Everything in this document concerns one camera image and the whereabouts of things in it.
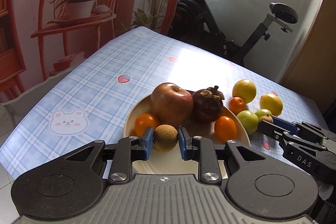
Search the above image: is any brown longan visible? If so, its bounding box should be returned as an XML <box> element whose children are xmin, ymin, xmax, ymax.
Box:
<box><xmin>153</xmin><ymin>124</ymin><xmax>178</xmax><ymax>152</ymax></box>

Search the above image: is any green apple back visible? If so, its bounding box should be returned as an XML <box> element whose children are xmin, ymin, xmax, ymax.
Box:
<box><xmin>255</xmin><ymin>109</ymin><xmax>272</xmax><ymax>118</ymax></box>

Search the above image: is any black exercise bike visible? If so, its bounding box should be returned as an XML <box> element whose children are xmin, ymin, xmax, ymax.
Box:
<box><xmin>167</xmin><ymin>0</ymin><xmax>299</xmax><ymax>67</ymax></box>

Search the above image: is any yellow orange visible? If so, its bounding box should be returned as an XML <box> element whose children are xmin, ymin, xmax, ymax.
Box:
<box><xmin>260</xmin><ymin>93</ymin><xmax>283</xmax><ymax>117</ymax></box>
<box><xmin>232</xmin><ymin>79</ymin><xmax>256</xmax><ymax>104</ymax></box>

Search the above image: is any orange tangerine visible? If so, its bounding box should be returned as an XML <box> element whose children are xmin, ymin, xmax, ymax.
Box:
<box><xmin>134</xmin><ymin>113</ymin><xmax>161</xmax><ymax>137</ymax></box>
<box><xmin>214</xmin><ymin>116</ymin><xmax>237</xmax><ymax>143</ymax></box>

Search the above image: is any red apple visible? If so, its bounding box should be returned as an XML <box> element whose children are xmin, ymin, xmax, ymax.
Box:
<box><xmin>150</xmin><ymin>83</ymin><xmax>193</xmax><ymax>128</ymax></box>

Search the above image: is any printed room backdrop curtain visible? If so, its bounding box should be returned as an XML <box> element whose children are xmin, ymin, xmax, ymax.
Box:
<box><xmin>1</xmin><ymin>0</ymin><xmax>177</xmax><ymax>102</ymax></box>

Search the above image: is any green apple front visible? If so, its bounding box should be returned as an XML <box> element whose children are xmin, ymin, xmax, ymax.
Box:
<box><xmin>237</xmin><ymin>110</ymin><xmax>259</xmax><ymax>135</ymax></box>

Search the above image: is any blue plaid tablecloth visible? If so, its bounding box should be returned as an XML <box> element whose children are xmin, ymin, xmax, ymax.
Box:
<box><xmin>1</xmin><ymin>27</ymin><xmax>326</xmax><ymax>177</ymax></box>

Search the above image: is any wooden door panel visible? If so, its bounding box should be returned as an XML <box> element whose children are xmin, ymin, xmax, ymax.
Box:
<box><xmin>281</xmin><ymin>0</ymin><xmax>335</xmax><ymax>112</ymax></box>

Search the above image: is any dark purple mangosteen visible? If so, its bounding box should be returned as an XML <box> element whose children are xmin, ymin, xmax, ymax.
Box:
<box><xmin>192</xmin><ymin>85</ymin><xmax>224</xmax><ymax>122</ymax></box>

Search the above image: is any orange tangerine front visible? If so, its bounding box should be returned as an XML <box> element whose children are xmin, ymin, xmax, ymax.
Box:
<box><xmin>134</xmin><ymin>113</ymin><xmax>161</xmax><ymax>137</ymax></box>

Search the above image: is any small tangerine back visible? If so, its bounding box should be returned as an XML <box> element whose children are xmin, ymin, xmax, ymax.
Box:
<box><xmin>228</xmin><ymin>97</ymin><xmax>245</xmax><ymax>115</ymax></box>

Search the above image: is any green apple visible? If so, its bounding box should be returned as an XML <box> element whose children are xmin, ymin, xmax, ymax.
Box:
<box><xmin>255</xmin><ymin>109</ymin><xmax>272</xmax><ymax>118</ymax></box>
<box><xmin>237</xmin><ymin>110</ymin><xmax>259</xmax><ymax>135</ymax></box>

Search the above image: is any cream ceramic plate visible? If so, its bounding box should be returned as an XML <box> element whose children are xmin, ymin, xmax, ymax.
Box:
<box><xmin>123</xmin><ymin>96</ymin><xmax>251</xmax><ymax>175</ymax></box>

